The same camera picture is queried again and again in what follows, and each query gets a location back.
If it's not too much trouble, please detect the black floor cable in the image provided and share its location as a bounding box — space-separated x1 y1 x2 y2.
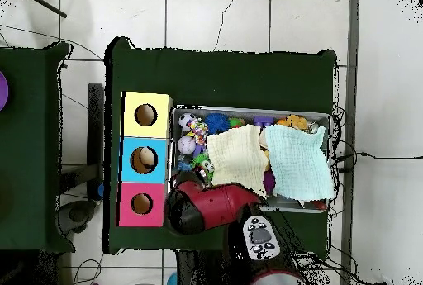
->
333 151 423 172

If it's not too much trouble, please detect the light blue waffle cloth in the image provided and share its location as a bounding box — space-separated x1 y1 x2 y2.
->
264 123 336 202

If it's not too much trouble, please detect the white baseball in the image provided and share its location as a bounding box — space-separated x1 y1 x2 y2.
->
177 135 197 156

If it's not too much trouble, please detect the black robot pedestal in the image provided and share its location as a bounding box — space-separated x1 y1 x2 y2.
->
176 249 252 285

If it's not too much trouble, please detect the orange plush toy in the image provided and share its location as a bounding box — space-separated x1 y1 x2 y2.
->
276 114 310 131

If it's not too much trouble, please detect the blue spiky ball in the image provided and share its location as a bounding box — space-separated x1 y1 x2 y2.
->
203 112 231 135

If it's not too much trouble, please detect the cream waffle cloth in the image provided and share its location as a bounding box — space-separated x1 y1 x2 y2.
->
206 123 270 198

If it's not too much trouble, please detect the purple rubber toy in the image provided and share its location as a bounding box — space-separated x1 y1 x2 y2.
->
263 169 277 195

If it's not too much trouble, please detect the small soccer ball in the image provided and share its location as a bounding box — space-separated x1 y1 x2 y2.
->
178 112 198 132

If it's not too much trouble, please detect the shallow metal mesh bin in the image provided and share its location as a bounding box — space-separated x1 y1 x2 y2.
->
168 104 334 214

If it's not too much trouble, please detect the wooden box with three holes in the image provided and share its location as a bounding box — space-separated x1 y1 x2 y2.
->
115 91 174 228

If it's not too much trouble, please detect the purple round disc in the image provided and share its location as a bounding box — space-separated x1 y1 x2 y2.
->
0 70 10 112

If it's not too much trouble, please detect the dark rod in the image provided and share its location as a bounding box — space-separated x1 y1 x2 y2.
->
19 0 68 19

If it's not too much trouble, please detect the black post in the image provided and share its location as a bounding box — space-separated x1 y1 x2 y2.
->
87 83 106 200

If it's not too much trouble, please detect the grey round base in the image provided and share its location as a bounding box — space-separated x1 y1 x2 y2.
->
57 198 97 236

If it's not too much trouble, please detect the green spiky toy with eyes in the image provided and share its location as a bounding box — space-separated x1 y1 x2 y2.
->
191 153 216 180

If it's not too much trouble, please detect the dark green table cloth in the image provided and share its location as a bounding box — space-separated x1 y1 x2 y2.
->
103 36 339 255
0 41 75 254

